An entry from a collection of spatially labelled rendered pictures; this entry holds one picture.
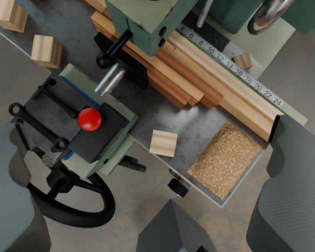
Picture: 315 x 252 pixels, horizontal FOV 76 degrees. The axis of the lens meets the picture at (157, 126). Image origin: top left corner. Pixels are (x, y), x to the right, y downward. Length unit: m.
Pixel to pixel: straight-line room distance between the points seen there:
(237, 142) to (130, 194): 1.03
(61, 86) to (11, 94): 1.28
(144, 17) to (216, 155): 0.25
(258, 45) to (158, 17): 0.38
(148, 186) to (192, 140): 0.96
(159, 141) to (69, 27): 0.28
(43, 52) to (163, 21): 0.24
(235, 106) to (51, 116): 0.29
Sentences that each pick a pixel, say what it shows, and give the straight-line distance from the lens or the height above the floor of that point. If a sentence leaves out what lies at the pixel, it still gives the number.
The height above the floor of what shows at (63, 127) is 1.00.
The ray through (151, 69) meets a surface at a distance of 0.35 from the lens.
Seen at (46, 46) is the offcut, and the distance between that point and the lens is 0.43.
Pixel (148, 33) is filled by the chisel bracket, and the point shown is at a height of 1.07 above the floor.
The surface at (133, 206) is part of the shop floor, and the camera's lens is 1.36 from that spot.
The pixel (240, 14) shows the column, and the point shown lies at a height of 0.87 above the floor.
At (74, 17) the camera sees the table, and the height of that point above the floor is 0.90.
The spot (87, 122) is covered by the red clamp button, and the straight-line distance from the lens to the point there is 0.28.
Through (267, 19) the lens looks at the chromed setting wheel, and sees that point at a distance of 0.32.
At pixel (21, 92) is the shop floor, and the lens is 1.57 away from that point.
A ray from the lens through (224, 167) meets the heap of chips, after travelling 0.38.
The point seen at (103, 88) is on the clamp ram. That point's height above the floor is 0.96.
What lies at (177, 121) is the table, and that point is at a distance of 0.39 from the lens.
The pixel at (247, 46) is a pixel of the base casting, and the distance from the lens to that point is 0.58.
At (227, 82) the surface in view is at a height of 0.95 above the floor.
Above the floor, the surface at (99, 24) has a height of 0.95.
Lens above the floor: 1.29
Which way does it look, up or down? 87 degrees down
